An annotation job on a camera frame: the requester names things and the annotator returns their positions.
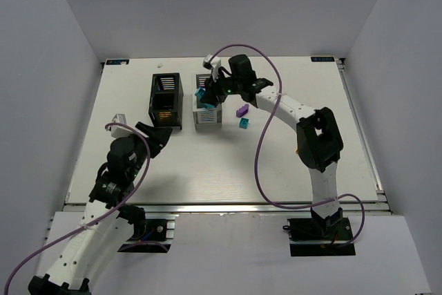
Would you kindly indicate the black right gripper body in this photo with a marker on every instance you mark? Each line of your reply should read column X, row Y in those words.
column 214, row 88

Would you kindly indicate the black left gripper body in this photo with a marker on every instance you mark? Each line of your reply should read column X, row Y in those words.
column 146, row 141

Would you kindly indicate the teal long lego brick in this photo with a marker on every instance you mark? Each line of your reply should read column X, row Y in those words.
column 199, row 94

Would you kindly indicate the yellow orange lego piece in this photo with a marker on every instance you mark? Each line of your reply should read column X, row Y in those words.
column 164, row 117

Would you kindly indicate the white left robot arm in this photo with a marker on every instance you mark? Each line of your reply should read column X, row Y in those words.
column 109, row 221

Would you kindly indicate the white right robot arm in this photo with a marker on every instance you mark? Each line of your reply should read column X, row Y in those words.
column 318, row 138

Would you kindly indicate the white slotted container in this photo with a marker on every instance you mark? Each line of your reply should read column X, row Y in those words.
column 204, row 117

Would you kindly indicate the black slotted container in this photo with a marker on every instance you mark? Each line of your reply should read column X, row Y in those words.
column 166, row 96

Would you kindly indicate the purple stepped lego brick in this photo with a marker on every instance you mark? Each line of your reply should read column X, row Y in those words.
column 242, row 111

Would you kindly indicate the small teal lego brick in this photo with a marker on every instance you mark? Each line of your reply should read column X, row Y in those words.
column 244, row 123

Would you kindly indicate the right blue corner label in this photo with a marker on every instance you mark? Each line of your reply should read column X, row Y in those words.
column 322, row 59

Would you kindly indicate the blue corner label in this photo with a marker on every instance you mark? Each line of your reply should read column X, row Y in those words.
column 116, row 62
column 322, row 59

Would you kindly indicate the left blue corner label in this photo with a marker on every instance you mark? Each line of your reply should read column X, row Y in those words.
column 116, row 62

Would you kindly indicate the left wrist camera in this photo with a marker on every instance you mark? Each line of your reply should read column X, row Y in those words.
column 117, row 131

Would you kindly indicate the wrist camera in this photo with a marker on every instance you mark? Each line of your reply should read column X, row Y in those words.
column 212, row 63
column 117, row 131

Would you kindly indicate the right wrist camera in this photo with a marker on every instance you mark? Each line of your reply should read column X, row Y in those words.
column 212, row 63

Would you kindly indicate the aluminium table front rail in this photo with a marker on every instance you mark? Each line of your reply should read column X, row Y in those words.
column 372, row 207

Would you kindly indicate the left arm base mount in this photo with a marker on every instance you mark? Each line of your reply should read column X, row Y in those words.
column 153, row 232

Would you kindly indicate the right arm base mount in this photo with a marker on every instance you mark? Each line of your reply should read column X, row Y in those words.
column 307, row 240

